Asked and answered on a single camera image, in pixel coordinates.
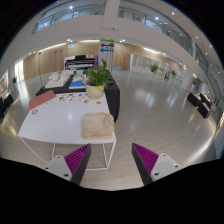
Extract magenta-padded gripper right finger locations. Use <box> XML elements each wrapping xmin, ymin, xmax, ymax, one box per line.
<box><xmin>131</xmin><ymin>142</ymin><xmax>184</xmax><ymax>185</ymax></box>

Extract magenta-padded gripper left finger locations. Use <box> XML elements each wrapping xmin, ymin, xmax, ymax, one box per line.
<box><xmin>42</xmin><ymin>142</ymin><xmax>92</xmax><ymax>186</ymax></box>

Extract beige knitted towel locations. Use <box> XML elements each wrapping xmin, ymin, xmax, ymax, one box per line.
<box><xmin>80</xmin><ymin>111</ymin><xmax>116</xmax><ymax>140</ymax></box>

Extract flat red board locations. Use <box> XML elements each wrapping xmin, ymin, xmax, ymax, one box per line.
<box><xmin>28</xmin><ymin>89</ymin><xmax>57</xmax><ymax>112</ymax></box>

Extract black draped table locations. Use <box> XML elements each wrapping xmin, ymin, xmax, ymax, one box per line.
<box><xmin>35</xmin><ymin>73</ymin><xmax>121</xmax><ymax>123</ymax></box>

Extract blue mat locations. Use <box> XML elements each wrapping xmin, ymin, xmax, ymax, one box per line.
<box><xmin>68</xmin><ymin>80</ymin><xmax>87</xmax><ymax>90</ymax></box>

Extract potted plant in striped pot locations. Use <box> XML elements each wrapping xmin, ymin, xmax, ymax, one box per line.
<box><xmin>83</xmin><ymin>58</ymin><xmax>112</xmax><ymax>99</ymax></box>

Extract group of black chairs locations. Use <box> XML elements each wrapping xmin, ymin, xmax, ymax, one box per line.
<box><xmin>0</xmin><ymin>92</ymin><xmax>15</xmax><ymax>119</ymax></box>
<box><xmin>186</xmin><ymin>91</ymin><xmax>218</xmax><ymax>120</ymax></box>

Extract white architectural model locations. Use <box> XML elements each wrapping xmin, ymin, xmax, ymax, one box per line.
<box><xmin>44</xmin><ymin>70</ymin><xmax>73</xmax><ymax>90</ymax></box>

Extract black piano with purple screen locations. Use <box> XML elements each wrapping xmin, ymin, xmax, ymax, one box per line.
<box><xmin>63</xmin><ymin>54</ymin><xmax>100</xmax><ymax>71</ymax></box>

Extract white sign pillar with arrows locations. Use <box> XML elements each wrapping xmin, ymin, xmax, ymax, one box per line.
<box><xmin>98</xmin><ymin>37</ymin><xmax>116</xmax><ymax>71</ymax></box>

